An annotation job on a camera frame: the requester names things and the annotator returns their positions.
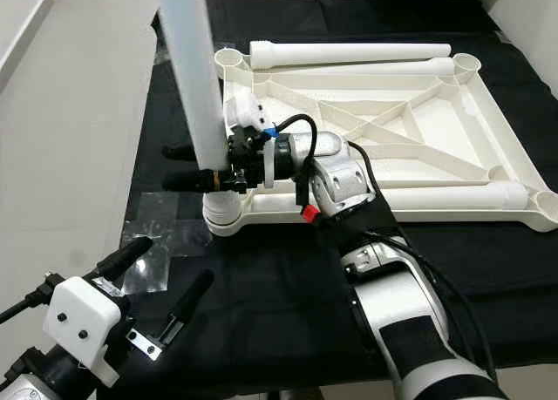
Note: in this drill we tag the white plastic children table top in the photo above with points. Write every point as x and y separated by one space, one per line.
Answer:
445 130

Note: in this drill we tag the white plastic table leg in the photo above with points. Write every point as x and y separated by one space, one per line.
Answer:
349 54
192 69
453 198
401 69

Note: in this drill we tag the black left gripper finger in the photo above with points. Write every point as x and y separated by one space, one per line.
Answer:
190 297
126 259

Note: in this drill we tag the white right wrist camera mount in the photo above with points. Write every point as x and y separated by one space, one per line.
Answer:
248 114

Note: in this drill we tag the black table cloth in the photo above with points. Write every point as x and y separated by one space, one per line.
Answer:
279 313

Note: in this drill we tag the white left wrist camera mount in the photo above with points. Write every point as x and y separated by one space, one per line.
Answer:
83 317

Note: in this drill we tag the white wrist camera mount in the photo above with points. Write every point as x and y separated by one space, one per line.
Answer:
83 317
248 114

